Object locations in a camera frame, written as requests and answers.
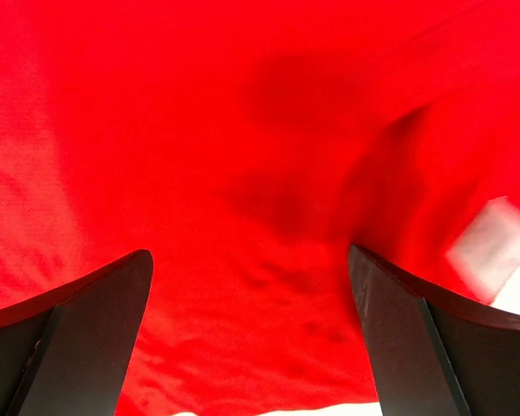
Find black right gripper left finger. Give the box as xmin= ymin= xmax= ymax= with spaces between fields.
xmin=0 ymin=250 xmax=153 ymax=416

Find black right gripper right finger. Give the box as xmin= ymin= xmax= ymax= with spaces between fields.
xmin=348 ymin=245 xmax=520 ymax=416

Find red t-shirt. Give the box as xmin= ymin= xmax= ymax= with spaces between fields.
xmin=0 ymin=1 xmax=520 ymax=415

